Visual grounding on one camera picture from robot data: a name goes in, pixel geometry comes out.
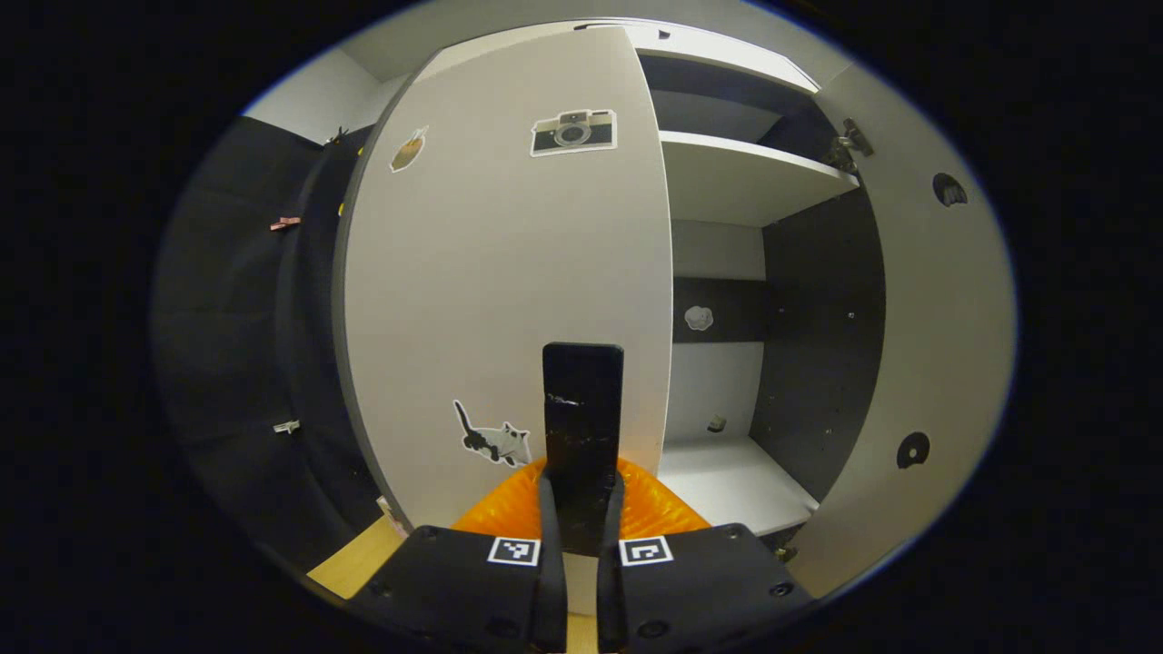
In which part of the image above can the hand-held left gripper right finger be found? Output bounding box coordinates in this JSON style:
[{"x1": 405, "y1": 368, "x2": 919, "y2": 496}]
[{"x1": 595, "y1": 457, "x2": 816, "y2": 654}]

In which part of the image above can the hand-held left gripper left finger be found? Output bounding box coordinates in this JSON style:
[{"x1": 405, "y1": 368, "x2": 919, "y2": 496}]
[{"x1": 348, "y1": 457, "x2": 569, "y2": 654}]

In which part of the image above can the black door handle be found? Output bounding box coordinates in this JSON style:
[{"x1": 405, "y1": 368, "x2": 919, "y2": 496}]
[{"x1": 542, "y1": 342, "x2": 626, "y2": 557}]

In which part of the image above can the white double-door shoe cabinet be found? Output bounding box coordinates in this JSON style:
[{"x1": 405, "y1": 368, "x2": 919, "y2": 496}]
[{"x1": 332, "y1": 16, "x2": 890, "y2": 582}]

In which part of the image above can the white cabinet shelf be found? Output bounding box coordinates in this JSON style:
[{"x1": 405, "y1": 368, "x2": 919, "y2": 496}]
[{"x1": 659, "y1": 132, "x2": 861, "y2": 228}]

